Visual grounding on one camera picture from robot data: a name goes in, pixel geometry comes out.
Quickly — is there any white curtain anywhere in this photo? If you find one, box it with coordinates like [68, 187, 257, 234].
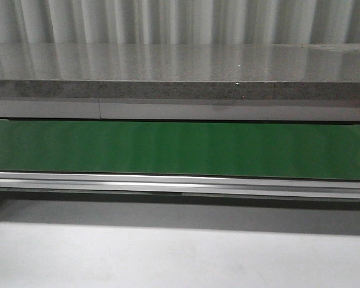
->
[0, 1, 360, 44]

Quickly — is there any grey granite counter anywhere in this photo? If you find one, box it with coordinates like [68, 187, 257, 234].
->
[0, 43, 360, 122]

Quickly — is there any green conveyor belt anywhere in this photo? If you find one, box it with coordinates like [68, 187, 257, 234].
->
[0, 119, 360, 200]

